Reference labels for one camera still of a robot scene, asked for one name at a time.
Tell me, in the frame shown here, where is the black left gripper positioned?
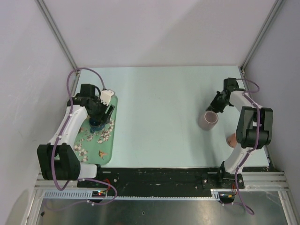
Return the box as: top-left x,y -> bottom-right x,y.
89,96 -> 115,125

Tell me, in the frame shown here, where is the blue glazed mug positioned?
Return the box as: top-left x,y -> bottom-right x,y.
89,118 -> 105,134

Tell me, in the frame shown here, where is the purple ribbed mug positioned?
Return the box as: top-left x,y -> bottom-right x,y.
198,111 -> 218,131

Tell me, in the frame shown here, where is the beige pink mug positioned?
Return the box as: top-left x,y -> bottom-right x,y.
227,133 -> 237,149

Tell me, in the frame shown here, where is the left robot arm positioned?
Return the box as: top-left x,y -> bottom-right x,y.
37,84 -> 115,187

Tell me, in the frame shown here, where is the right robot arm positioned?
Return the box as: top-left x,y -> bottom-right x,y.
206,78 -> 273,188

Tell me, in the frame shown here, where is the green floral tray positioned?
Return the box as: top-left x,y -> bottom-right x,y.
72,108 -> 117,165

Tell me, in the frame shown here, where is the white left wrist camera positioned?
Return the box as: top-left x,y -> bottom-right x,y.
99,90 -> 115,106

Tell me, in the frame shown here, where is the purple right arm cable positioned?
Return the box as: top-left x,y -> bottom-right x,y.
234,78 -> 261,216

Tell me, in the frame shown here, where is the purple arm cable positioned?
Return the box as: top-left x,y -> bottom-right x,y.
234,78 -> 261,216
43,67 -> 118,209

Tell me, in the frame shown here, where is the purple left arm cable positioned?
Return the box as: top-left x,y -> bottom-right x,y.
43,67 -> 118,209

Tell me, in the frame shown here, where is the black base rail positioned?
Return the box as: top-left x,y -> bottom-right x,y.
48,166 -> 277,197

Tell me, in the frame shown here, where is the white slotted cable duct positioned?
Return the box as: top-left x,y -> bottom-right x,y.
44,190 -> 220,201

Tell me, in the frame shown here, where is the aluminium frame post right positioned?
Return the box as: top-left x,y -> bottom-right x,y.
240,0 -> 286,75

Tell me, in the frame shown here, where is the aluminium frame post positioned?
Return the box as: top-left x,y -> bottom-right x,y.
240,0 -> 286,75
35,0 -> 77,69

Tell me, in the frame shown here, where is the aluminium frame post left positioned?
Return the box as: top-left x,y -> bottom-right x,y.
35,0 -> 77,69

